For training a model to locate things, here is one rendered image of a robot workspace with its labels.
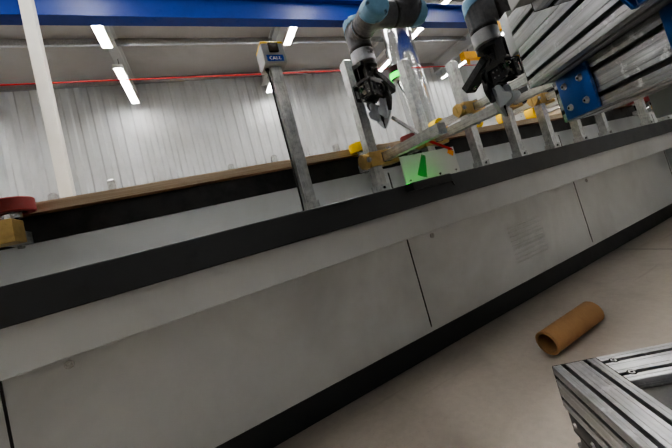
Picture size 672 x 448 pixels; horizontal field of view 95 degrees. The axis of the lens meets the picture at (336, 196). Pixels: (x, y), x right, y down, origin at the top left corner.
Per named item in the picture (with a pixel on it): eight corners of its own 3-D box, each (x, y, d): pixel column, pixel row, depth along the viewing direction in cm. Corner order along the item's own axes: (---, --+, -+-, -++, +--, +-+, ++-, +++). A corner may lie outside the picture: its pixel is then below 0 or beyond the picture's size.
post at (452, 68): (490, 170, 124) (456, 59, 127) (484, 172, 123) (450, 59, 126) (483, 172, 127) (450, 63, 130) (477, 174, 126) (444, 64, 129)
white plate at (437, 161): (461, 171, 116) (453, 146, 117) (407, 184, 105) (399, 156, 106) (459, 171, 117) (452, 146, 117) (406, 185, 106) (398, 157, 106)
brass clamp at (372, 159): (401, 160, 105) (397, 146, 106) (368, 167, 100) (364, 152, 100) (391, 165, 111) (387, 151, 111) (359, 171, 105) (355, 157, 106)
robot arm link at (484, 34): (465, 40, 92) (483, 40, 96) (469, 54, 92) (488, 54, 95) (486, 23, 86) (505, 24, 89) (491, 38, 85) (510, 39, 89)
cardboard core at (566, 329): (600, 302, 117) (555, 334, 104) (607, 323, 117) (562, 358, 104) (577, 300, 124) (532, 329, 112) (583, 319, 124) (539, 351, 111)
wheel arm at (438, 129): (449, 135, 81) (444, 120, 81) (439, 137, 79) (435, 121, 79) (367, 173, 120) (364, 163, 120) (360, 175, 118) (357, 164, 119)
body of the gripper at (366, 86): (356, 104, 97) (346, 69, 98) (373, 106, 103) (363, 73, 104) (375, 93, 92) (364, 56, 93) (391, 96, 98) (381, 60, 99)
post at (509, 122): (528, 161, 135) (496, 59, 138) (523, 163, 133) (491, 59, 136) (521, 163, 138) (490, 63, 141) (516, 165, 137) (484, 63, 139)
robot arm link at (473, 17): (487, -19, 86) (456, 0, 90) (499, 18, 85) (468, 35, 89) (491, -6, 92) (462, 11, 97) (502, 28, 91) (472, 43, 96)
